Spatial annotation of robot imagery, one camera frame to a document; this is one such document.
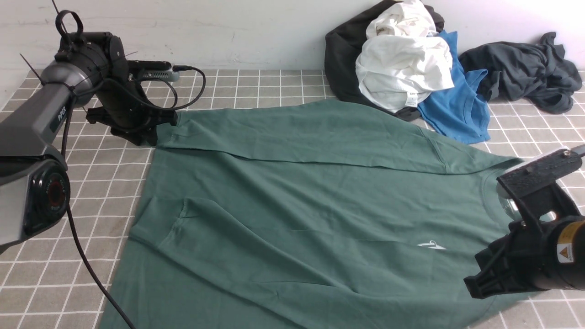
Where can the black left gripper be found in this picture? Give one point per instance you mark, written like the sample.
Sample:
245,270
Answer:
126,109

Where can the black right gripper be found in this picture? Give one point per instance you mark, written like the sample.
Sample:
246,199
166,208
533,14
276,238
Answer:
544,250

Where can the green long-sleeve top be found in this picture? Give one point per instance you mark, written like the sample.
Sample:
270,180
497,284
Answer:
329,215

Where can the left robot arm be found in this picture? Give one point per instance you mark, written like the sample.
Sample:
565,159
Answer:
35,188

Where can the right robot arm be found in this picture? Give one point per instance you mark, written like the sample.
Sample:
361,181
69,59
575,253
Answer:
544,250

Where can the blue t-shirt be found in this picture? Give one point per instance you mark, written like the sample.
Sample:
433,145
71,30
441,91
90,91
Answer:
459,112

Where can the dark grey crumpled garment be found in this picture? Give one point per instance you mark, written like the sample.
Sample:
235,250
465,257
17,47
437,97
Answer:
538,72

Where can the black garment under pile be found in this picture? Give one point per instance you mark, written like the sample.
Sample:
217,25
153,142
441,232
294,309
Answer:
343,46

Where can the white crumpled garment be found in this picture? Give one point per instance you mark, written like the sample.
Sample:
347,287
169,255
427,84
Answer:
403,59

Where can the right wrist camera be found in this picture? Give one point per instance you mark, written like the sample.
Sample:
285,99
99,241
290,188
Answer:
540,171

